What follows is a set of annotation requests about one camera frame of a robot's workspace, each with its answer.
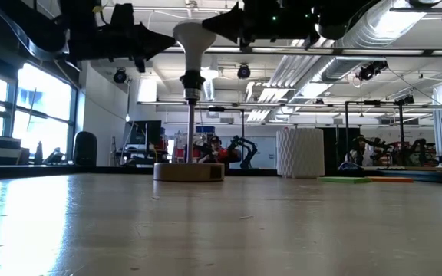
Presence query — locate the black background rig frame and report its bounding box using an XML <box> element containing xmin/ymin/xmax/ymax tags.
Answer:
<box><xmin>187</xmin><ymin>107</ymin><xmax>246</xmax><ymax>168</ymax></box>
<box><xmin>344</xmin><ymin>99</ymin><xmax>406</xmax><ymax>166</ymax></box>

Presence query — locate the overhead beam with light strips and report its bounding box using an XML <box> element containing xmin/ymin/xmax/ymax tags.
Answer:
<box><xmin>159</xmin><ymin>44</ymin><xmax>442</xmax><ymax>58</ymax></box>

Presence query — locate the black office chair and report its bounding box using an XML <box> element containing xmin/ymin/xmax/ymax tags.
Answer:
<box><xmin>73</xmin><ymin>131</ymin><xmax>98</xmax><ymax>167</ymax></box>

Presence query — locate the large window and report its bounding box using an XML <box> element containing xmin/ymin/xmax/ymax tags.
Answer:
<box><xmin>0</xmin><ymin>63</ymin><xmax>77</xmax><ymax>160</ymax></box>

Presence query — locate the black aluminium table frame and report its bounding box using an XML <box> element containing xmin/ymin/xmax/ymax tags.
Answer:
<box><xmin>0</xmin><ymin>164</ymin><xmax>442</xmax><ymax>186</ymax></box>

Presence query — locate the person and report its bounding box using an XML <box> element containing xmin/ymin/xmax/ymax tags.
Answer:
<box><xmin>197</xmin><ymin>136</ymin><xmax>241</xmax><ymax>166</ymax></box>
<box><xmin>345</xmin><ymin>134</ymin><xmax>371</xmax><ymax>166</ymax></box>

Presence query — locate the green sticky note pad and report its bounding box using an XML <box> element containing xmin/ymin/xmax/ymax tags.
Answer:
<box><xmin>318</xmin><ymin>176</ymin><xmax>372</xmax><ymax>184</ymax></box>

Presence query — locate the silver ribbed ceiling duct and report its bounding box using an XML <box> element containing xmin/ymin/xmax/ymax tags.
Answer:
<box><xmin>335</xmin><ymin>11</ymin><xmax>429</xmax><ymax>49</ymax></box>

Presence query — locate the white textured cup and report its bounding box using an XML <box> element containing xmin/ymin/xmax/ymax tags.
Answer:
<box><xmin>275</xmin><ymin>127</ymin><xmax>325</xmax><ymax>179</ymax></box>

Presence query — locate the grey flat cable loop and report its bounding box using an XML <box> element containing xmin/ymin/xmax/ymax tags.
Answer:
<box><xmin>0</xmin><ymin>0</ymin><xmax>71</xmax><ymax>62</ymax></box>

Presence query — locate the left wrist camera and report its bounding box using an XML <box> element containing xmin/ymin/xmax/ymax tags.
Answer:
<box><xmin>109</xmin><ymin>2</ymin><xmax>136</xmax><ymax>28</ymax></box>

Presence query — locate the black ceiling spotlight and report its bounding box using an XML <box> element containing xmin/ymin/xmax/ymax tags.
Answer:
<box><xmin>113</xmin><ymin>67</ymin><xmax>128</xmax><ymax>84</ymax></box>
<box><xmin>237</xmin><ymin>64</ymin><xmax>252</xmax><ymax>81</ymax></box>

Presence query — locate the black desk phone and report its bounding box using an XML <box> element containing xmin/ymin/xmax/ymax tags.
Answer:
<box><xmin>43</xmin><ymin>147</ymin><xmax>68</xmax><ymax>166</ymax></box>

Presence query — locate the white reflector lightbulb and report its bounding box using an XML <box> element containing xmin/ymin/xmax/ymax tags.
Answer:
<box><xmin>173</xmin><ymin>21</ymin><xmax>217</xmax><ymax>76</ymax></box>

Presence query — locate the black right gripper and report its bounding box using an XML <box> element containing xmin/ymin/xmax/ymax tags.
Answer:
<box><xmin>202</xmin><ymin>0</ymin><xmax>321</xmax><ymax>54</ymax></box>

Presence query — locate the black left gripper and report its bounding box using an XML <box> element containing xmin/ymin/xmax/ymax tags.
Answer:
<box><xmin>90</xmin><ymin>21</ymin><xmax>176</xmax><ymax>74</ymax></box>

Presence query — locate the black overhead camera cluster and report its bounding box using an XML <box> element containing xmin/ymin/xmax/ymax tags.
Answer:
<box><xmin>353</xmin><ymin>60</ymin><xmax>390</xmax><ymax>82</ymax></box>

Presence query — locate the orange sticky note pad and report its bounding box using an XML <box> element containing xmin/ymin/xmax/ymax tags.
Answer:
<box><xmin>366</xmin><ymin>176</ymin><xmax>414</xmax><ymax>184</ymax></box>

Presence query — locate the dark bottle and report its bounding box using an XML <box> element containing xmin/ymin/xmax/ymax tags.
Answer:
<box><xmin>33</xmin><ymin>140</ymin><xmax>45</xmax><ymax>165</ymax></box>

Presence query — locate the wooden base lamp black socket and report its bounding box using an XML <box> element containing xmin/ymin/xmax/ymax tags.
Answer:
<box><xmin>153</xmin><ymin>69</ymin><xmax>226</xmax><ymax>182</ymax></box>

